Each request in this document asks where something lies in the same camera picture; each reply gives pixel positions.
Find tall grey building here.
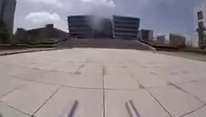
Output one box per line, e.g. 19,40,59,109
0,0,17,45

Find dark glass building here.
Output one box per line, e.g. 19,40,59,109
66,12,141,42

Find pale stone slab plaza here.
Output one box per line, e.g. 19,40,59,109
0,43,206,117

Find low dark building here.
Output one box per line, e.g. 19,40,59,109
14,22,71,45

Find broad stone steps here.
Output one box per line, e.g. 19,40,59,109
56,35,157,53

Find group of distant buildings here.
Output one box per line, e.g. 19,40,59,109
137,28,187,49

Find robot's own part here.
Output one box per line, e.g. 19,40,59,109
123,100,146,117
56,99,79,117

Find dark raised kerb strip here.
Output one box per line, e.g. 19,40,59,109
0,41,68,62

